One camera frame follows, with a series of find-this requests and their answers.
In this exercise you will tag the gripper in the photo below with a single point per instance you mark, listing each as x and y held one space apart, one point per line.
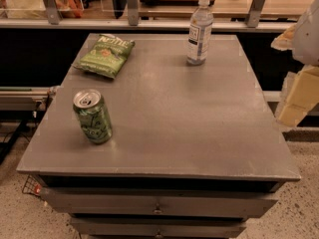
308 37

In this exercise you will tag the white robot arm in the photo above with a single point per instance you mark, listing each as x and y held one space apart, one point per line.
302 39

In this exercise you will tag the clear plastic water bottle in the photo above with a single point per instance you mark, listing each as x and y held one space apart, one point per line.
199 33

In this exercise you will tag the grey drawer cabinet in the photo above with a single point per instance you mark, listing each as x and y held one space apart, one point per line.
175 127

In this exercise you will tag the green chip bag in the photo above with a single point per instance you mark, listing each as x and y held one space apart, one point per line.
107 56

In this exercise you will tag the green soda can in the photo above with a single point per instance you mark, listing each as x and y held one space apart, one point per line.
93 116

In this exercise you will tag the lower grey drawer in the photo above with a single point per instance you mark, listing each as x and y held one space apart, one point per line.
158 228

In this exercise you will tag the grey drawer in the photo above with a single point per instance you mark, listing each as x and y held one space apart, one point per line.
158 228
240 205

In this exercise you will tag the upper grey drawer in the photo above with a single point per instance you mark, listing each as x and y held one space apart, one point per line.
240 205

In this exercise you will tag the clear plastic box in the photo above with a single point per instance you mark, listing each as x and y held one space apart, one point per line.
35 9

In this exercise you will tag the metal railing frame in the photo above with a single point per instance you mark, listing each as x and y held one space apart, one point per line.
146 19

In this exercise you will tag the wire basket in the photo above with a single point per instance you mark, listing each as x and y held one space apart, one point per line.
31 186

